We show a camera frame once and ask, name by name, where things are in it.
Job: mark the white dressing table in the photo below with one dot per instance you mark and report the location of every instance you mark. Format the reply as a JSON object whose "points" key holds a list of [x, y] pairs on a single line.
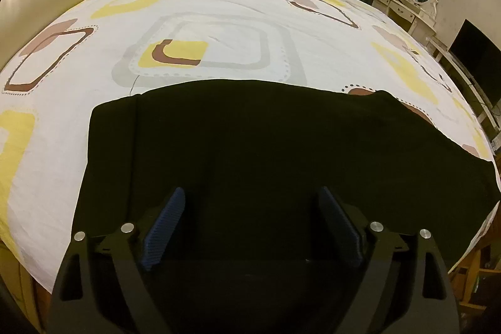
{"points": [[403, 11]]}

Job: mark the white patterned bed sheet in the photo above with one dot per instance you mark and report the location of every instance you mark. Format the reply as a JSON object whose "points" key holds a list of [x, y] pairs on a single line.
{"points": [[219, 25]]}

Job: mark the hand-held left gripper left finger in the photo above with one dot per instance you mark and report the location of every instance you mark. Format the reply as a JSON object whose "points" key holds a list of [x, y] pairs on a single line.
{"points": [[166, 228]]}

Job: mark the black flat television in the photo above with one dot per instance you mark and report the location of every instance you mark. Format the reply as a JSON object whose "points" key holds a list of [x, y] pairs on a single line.
{"points": [[477, 60]]}

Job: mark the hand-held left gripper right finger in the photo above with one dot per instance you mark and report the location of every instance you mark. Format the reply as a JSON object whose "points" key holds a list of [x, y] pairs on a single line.
{"points": [[338, 226]]}

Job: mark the black pants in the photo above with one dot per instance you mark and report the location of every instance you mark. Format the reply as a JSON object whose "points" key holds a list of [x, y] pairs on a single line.
{"points": [[254, 146]]}

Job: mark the white television stand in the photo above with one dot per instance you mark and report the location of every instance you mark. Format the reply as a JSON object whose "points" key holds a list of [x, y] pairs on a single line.
{"points": [[462, 77]]}

